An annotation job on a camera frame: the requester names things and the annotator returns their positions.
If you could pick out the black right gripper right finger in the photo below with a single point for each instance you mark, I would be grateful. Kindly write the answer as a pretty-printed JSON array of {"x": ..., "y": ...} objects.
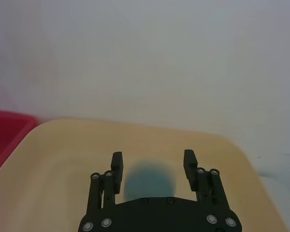
[{"x": 209, "y": 188}]

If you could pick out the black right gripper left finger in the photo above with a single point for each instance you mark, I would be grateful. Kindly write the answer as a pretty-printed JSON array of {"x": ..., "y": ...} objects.
[{"x": 96, "y": 193}]

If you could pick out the tan shallow tray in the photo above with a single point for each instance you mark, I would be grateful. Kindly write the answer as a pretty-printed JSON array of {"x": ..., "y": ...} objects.
[{"x": 50, "y": 174}]

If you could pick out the red plastic bin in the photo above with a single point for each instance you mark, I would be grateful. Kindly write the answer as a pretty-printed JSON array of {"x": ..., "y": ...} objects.
[{"x": 4, "y": 135}]

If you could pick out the white table cloth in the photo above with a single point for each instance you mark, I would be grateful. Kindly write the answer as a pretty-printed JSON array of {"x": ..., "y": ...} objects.
[{"x": 159, "y": 60}]

